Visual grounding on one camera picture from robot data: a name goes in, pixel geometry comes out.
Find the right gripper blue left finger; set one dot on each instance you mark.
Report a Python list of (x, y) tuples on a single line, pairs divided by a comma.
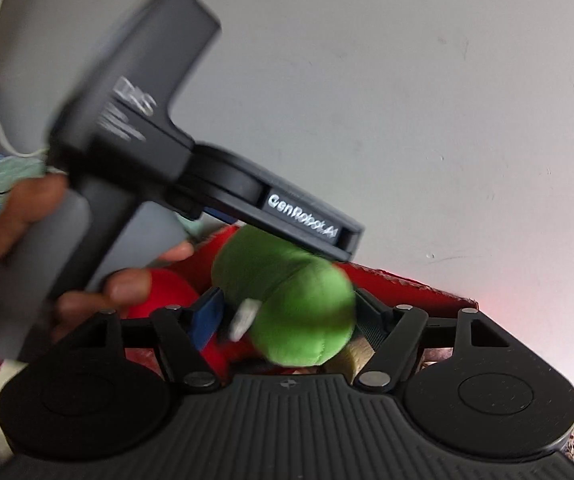
[(206, 315)]

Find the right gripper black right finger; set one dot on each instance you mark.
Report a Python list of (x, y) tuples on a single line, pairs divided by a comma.
[(374, 319)]

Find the green plush toy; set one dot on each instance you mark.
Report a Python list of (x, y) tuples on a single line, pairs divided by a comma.
[(295, 308)]

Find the person's left hand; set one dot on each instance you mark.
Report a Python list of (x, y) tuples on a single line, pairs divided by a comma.
[(31, 200)]

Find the red round toy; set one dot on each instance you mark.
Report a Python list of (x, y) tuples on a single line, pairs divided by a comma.
[(167, 289)]

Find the red storage box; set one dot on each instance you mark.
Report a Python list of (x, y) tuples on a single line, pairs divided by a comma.
[(194, 264)]

